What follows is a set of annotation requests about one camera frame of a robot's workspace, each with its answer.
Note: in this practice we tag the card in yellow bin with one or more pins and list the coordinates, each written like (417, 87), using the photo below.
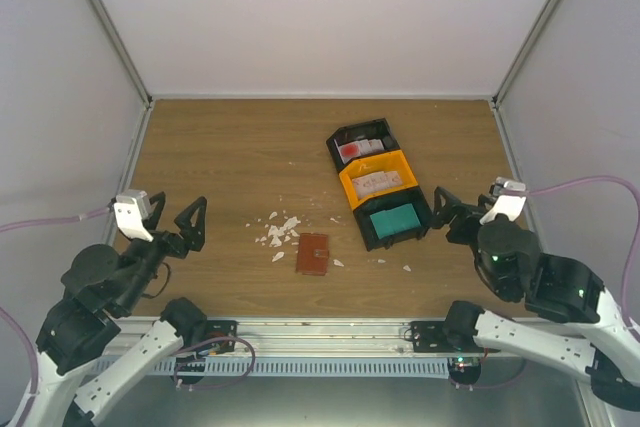
(376, 182)

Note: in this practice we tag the brown leather card holder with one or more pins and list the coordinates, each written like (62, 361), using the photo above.
(313, 254)

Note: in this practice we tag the black bin with teal item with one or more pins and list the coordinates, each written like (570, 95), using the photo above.
(414, 196)

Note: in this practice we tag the grey slotted cable duct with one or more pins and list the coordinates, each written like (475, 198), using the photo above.
(224, 366)

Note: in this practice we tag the cards in black bin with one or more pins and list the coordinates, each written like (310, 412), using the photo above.
(360, 148)

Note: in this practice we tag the yellow storage bin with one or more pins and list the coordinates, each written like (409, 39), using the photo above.
(389, 161)

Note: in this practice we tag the black storage bin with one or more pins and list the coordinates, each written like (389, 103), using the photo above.
(374, 129)

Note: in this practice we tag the aluminium front rail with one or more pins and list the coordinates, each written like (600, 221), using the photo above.
(307, 337)

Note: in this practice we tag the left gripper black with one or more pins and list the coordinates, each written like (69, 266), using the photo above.
(193, 235)

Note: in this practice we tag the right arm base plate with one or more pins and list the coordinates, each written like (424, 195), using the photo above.
(427, 336)

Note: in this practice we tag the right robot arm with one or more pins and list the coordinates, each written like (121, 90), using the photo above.
(601, 348)

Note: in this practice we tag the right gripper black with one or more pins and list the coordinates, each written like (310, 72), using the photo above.
(466, 214)

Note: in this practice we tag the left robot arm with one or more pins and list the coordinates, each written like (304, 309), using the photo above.
(101, 287)

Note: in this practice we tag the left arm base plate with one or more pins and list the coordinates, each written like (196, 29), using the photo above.
(216, 329)

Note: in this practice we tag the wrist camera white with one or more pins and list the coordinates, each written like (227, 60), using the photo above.
(509, 197)
(131, 209)

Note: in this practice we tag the teal item in bin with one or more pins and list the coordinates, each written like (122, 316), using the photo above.
(395, 221)

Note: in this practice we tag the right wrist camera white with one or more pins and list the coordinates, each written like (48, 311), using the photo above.
(509, 197)

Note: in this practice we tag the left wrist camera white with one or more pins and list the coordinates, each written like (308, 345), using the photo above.
(131, 209)

